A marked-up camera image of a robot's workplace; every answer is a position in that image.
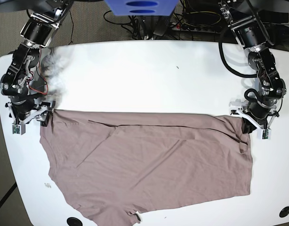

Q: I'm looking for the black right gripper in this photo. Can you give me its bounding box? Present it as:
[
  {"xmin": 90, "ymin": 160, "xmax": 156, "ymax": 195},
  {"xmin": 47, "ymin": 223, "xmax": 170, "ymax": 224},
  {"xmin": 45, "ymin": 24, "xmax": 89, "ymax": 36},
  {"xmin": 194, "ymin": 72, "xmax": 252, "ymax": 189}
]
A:
[{"xmin": 5, "ymin": 99, "xmax": 56, "ymax": 127}]

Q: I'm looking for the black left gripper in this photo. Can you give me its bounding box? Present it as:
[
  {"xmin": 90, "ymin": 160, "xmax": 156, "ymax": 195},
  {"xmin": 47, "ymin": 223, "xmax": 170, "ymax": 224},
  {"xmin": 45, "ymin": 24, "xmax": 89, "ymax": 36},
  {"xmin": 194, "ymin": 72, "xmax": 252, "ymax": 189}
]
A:
[{"xmin": 230, "ymin": 101, "xmax": 281, "ymax": 134}]

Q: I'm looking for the mauve T-shirt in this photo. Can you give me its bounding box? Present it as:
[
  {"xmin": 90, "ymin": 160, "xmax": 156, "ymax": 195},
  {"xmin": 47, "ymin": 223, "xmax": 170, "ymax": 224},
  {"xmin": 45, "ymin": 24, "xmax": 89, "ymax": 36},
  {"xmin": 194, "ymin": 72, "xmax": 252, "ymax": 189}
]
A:
[{"xmin": 40, "ymin": 110, "xmax": 253, "ymax": 226}]

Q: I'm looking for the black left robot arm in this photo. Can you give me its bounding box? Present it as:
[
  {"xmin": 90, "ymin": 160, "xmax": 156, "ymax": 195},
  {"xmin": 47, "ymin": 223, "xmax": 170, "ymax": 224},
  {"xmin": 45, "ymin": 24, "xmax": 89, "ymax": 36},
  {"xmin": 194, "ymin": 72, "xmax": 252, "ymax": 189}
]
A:
[{"xmin": 218, "ymin": 0, "xmax": 287, "ymax": 139}]

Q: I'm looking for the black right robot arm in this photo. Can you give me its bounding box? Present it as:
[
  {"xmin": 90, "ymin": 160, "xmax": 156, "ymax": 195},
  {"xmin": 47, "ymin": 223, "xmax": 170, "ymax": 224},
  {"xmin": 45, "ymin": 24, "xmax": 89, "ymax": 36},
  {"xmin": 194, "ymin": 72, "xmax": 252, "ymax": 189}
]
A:
[{"xmin": 0, "ymin": 0, "xmax": 73, "ymax": 134}]

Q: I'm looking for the black power strip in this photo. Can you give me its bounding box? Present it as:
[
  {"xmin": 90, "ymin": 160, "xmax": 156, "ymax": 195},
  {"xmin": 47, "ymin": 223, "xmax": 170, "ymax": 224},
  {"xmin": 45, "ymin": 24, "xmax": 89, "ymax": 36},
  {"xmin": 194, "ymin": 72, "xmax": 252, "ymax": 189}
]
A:
[{"xmin": 170, "ymin": 22, "xmax": 222, "ymax": 34}]

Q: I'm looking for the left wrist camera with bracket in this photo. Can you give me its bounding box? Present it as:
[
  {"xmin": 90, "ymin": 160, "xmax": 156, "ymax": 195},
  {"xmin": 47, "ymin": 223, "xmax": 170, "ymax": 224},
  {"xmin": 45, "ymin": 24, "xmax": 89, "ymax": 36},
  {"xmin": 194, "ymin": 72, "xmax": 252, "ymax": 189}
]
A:
[{"xmin": 229, "ymin": 100, "xmax": 281, "ymax": 140}]

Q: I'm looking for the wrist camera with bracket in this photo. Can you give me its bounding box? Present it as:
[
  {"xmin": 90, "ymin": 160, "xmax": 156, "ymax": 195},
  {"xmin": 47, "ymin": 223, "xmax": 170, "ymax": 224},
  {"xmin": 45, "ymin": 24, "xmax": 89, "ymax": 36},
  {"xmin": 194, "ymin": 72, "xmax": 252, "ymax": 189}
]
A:
[
  {"xmin": 229, "ymin": 100, "xmax": 281, "ymax": 140},
  {"xmin": 12, "ymin": 123, "xmax": 26, "ymax": 135}
]

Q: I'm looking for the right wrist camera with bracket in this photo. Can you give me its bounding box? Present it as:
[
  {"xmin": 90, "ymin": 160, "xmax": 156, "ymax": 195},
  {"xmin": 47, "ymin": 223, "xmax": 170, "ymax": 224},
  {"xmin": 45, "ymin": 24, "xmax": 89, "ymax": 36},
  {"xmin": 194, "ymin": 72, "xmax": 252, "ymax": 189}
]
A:
[{"xmin": 12, "ymin": 123, "xmax": 26, "ymax": 135}]

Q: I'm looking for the black table cable grommet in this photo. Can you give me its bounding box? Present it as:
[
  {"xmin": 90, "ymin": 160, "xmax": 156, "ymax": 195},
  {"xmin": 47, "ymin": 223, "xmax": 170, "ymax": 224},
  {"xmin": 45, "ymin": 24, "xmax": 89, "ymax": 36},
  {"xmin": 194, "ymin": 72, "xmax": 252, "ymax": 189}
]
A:
[{"xmin": 279, "ymin": 206, "xmax": 289, "ymax": 218}]

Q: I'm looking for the blue plastic mount plate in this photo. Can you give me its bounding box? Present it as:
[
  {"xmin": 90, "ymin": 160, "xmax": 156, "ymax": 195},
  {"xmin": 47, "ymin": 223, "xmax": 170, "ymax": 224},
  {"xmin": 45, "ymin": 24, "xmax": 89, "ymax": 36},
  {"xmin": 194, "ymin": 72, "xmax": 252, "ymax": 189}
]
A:
[{"xmin": 105, "ymin": 0, "xmax": 178, "ymax": 16}]

